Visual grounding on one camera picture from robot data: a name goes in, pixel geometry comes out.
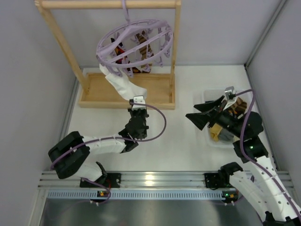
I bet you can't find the white sock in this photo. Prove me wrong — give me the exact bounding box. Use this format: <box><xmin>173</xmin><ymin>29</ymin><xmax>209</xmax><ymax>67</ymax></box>
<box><xmin>99</xmin><ymin>64</ymin><xmax>147</xmax><ymax>100</ymax></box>

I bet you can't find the purple round clip hanger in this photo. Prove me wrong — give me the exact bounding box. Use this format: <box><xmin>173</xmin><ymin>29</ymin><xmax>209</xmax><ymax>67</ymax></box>
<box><xmin>96</xmin><ymin>0</ymin><xmax>174</xmax><ymax>77</ymax></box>

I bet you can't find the argyle sock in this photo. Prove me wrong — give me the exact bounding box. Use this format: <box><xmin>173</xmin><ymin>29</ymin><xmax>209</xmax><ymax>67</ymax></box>
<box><xmin>218</xmin><ymin>103</ymin><xmax>238</xmax><ymax>118</ymax></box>
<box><xmin>115</xmin><ymin>42</ymin><xmax>141</xmax><ymax>73</ymax></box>

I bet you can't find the brown striped sock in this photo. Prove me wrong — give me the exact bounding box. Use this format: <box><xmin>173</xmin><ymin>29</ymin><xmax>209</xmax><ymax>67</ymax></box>
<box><xmin>231</xmin><ymin>97</ymin><xmax>248</xmax><ymax>119</ymax></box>
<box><xmin>135</xmin><ymin>31</ymin><xmax>154</xmax><ymax>73</ymax></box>

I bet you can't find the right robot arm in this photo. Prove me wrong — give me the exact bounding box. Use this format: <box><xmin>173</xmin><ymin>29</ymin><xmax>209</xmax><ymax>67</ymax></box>
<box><xmin>185</xmin><ymin>94</ymin><xmax>301</xmax><ymax>226</ymax></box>

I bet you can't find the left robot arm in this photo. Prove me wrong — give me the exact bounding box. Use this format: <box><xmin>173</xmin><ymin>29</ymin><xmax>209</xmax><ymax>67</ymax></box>
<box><xmin>48</xmin><ymin>108</ymin><xmax>149</xmax><ymax>184</ymax></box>

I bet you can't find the wooden hanger rack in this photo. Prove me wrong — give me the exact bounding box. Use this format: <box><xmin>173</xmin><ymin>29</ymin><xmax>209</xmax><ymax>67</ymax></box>
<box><xmin>34</xmin><ymin>0</ymin><xmax>181</xmax><ymax>110</ymax></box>

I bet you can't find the mustard yellow sock in basket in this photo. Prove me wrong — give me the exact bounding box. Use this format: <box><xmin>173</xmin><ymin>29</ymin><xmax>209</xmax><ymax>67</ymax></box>
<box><xmin>209</xmin><ymin>124</ymin><xmax>222</xmax><ymax>142</ymax></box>

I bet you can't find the white plastic basket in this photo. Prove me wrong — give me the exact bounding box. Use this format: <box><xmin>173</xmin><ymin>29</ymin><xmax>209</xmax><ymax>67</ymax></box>
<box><xmin>202</xmin><ymin>88</ymin><xmax>253</xmax><ymax>148</ymax></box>

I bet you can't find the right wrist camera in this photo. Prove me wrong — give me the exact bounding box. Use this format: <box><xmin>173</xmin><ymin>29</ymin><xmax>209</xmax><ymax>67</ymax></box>
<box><xmin>223</xmin><ymin>86</ymin><xmax>238</xmax><ymax>110</ymax></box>

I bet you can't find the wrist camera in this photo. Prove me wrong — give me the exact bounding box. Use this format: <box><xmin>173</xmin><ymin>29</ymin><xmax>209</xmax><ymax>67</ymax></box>
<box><xmin>129</xmin><ymin>95</ymin><xmax>146</xmax><ymax>111</ymax></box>
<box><xmin>223</xmin><ymin>86</ymin><xmax>238</xmax><ymax>110</ymax></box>

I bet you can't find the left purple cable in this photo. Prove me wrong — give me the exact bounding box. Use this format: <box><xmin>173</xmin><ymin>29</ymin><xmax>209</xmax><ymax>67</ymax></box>
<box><xmin>49</xmin><ymin>101</ymin><xmax>167</xmax><ymax>204</ymax></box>

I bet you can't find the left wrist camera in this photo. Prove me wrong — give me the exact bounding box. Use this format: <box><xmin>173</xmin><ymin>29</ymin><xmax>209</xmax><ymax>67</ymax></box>
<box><xmin>129</xmin><ymin>95</ymin><xmax>146</xmax><ymax>111</ymax></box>

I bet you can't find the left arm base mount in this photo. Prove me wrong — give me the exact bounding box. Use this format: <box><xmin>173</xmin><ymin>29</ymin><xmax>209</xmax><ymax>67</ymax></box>
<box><xmin>79</xmin><ymin>172</ymin><xmax>122</xmax><ymax>204</ymax></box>

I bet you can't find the aluminium mounting rail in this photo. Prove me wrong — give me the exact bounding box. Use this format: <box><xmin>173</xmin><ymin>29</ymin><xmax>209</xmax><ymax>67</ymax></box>
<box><xmin>37</xmin><ymin>170</ymin><xmax>294</xmax><ymax>189</ymax></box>

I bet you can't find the white slotted cable duct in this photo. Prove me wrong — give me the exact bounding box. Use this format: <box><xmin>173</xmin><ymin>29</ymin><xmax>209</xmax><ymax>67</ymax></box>
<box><xmin>47</xmin><ymin>189</ymin><xmax>237</xmax><ymax>200</ymax></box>

